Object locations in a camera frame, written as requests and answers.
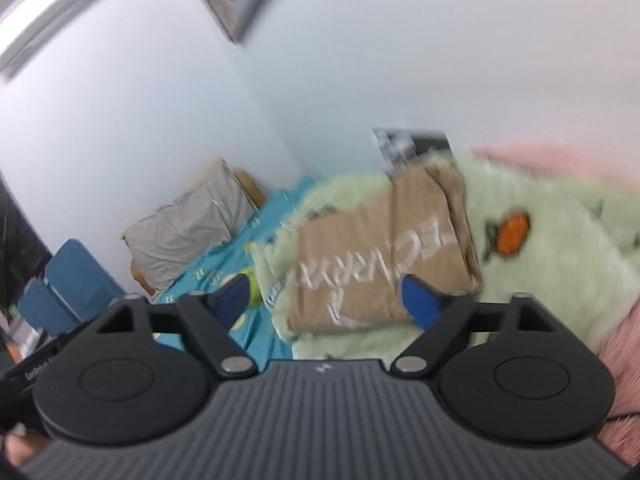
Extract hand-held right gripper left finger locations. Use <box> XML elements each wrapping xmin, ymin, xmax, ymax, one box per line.
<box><xmin>95</xmin><ymin>274</ymin><xmax>258</xmax><ymax>380</ymax></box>

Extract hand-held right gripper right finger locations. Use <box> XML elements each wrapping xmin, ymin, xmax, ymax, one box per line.
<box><xmin>390</xmin><ymin>273</ymin><xmax>555</xmax><ymax>379</ymax></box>

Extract tan printed t-shirt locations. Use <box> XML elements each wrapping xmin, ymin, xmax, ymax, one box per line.
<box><xmin>285</xmin><ymin>162</ymin><xmax>483</xmax><ymax>333</ymax></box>

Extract person's left hand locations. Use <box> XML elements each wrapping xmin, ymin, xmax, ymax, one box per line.
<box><xmin>4</xmin><ymin>430</ymin><xmax>48</xmax><ymax>467</ymax></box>

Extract green plush toy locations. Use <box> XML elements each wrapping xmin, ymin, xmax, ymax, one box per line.
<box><xmin>227</xmin><ymin>269</ymin><xmax>263</xmax><ymax>311</ymax></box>

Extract teal printed bed sheet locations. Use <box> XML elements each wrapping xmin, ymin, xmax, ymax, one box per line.
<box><xmin>150</xmin><ymin>175</ymin><xmax>331</xmax><ymax>361</ymax></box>

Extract blue covered chair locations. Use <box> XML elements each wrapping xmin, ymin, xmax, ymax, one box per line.
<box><xmin>17</xmin><ymin>277</ymin><xmax>81</xmax><ymax>336</ymax></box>
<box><xmin>44</xmin><ymin>239</ymin><xmax>126</xmax><ymax>321</ymax></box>

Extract grey pillow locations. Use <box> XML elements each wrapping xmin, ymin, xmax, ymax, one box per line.
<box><xmin>121</xmin><ymin>159</ymin><xmax>258</xmax><ymax>291</ymax></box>

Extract light green fleece blanket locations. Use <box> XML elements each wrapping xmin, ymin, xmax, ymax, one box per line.
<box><xmin>250</xmin><ymin>152</ymin><xmax>640</xmax><ymax>361</ymax></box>

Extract dark window with grille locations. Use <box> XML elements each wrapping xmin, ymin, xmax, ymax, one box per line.
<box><xmin>0</xmin><ymin>170</ymin><xmax>53</xmax><ymax>311</ymax></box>

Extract black and white printed object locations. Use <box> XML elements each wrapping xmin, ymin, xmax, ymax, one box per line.
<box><xmin>371</xmin><ymin>129</ymin><xmax>453</xmax><ymax>176</ymax></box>

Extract white air conditioner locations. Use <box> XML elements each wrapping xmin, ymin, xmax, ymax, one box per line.
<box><xmin>0</xmin><ymin>0</ymin><xmax>161</xmax><ymax>81</ymax></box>

